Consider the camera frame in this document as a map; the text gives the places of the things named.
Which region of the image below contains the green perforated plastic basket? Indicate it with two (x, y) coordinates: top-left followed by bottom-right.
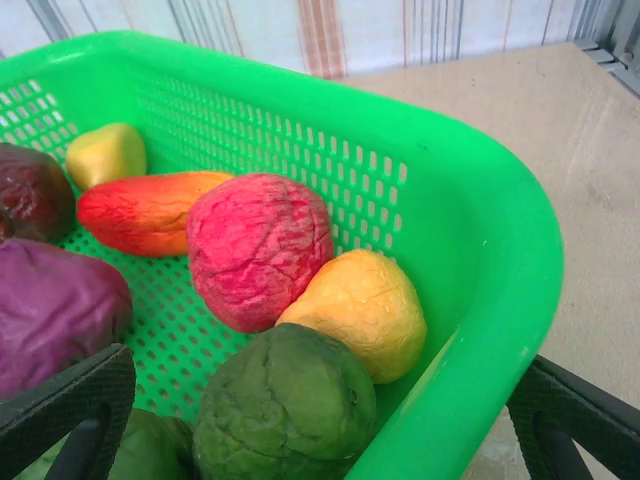
(0, 29), (565, 480)

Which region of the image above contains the aluminium enclosure frame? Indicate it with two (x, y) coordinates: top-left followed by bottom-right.
(572, 0), (640, 96)

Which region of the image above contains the pink-red toy apple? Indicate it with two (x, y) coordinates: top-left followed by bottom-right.
(186, 173), (335, 335)

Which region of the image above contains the light green toy vegetable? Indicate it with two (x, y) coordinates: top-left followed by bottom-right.
(14, 407), (196, 480)

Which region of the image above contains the purple toy vegetable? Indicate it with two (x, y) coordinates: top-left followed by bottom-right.
(0, 237), (134, 401)

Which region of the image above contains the dark red wrinkled fruit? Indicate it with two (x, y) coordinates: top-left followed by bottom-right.
(0, 142), (76, 244)

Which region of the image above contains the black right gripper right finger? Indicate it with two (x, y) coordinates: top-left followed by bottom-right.
(507, 354), (640, 480)

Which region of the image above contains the dark green toy avocado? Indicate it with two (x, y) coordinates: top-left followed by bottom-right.
(192, 322), (378, 480)

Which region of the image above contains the yellow-orange toy fruit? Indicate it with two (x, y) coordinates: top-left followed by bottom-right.
(274, 248), (429, 385)

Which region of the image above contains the orange-red toy mango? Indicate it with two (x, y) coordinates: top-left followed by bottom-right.
(76, 170), (235, 259)

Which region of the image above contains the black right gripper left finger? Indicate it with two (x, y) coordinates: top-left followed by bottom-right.
(0, 343), (137, 480)

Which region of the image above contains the pale yellow toy fruit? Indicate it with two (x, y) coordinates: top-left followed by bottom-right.
(65, 122), (148, 191)

